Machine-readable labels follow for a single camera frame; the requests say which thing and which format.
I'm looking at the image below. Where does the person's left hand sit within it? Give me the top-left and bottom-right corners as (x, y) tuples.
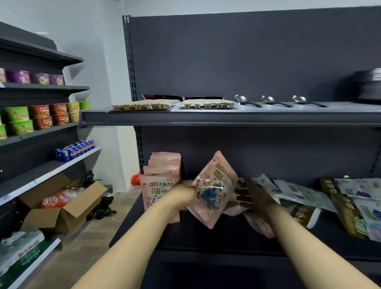
(165, 179), (198, 215)

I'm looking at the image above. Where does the stack of dark plates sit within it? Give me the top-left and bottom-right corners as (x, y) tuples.
(351, 67), (381, 106)

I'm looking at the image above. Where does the grey side shelf unit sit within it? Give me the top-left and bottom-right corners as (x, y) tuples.
(0, 12), (116, 289)

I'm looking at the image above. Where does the pink floral refill pouch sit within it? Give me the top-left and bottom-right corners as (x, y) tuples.
(184, 150), (241, 230)

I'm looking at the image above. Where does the person's right forearm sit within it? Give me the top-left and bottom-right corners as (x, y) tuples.
(264, 200), (381, 289)

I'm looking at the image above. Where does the open cardboard box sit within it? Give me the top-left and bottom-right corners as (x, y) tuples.
(18, 171), (109, 236)

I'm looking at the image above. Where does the person's left forearm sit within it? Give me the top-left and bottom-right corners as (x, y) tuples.
(58, 197), (184, 289)

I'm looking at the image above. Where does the person's right hand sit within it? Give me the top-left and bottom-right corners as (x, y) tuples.
(235, 177), (278, 217)

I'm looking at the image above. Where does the row of blue soda cans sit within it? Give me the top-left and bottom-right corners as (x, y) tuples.
(54, 139), (97, 163)

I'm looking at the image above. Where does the green white tissue pack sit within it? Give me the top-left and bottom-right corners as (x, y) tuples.
(0, 228), (52, 289)

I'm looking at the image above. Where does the clear wrapped snack tray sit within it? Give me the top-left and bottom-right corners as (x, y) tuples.
(111, 98), (182, 114)
(176, 98), (240, 112)

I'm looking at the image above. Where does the black gear on floor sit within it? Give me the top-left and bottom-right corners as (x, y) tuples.
(79, 170), (96, 189)
(85, 195), (117, 222)

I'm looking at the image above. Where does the white green refill pouch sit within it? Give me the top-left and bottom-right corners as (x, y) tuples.
(253, 173), (281, 205)
(272, 177), (337, 215)

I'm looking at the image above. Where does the metal spoon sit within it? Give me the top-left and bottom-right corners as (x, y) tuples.
(261, 95), (293, 109)
(234, 94), (263, 109)
(292, 94), (329, 109)

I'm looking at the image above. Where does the gold white refill pouch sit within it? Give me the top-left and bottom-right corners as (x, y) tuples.
(330, 192), (381, 247)
(280, 197), (322, 231)
(319, 175), (381, 207)

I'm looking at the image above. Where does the red packets bundle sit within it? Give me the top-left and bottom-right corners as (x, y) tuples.
(40, 187), (85, 210)

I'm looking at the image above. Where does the red black flat packet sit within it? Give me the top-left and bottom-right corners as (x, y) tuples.
(141, 93), (185, 103)

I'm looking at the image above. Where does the dark grey shelf unit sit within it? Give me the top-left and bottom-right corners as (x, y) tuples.
(76, 6), (381, 289)

